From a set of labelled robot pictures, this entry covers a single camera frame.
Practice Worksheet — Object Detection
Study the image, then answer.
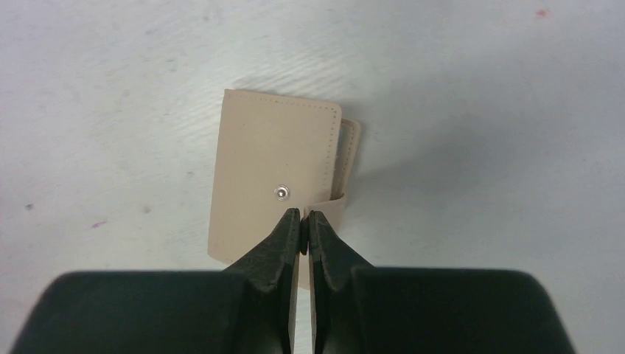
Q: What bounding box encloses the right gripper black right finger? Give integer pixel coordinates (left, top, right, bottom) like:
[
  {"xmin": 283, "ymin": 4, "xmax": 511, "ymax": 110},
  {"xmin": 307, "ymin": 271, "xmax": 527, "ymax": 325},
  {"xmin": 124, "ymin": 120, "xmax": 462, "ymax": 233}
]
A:
[{"xmin": 307, "ymin": 211, "xmax": 372, "ymax": 353}]

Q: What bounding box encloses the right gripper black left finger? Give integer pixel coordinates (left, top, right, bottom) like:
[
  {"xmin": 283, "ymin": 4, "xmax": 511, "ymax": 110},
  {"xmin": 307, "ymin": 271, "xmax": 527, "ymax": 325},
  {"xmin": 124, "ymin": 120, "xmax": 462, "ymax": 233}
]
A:
[{"xmin": 226, "ymin": 208, "xmax": 301, "ymax": 353}]

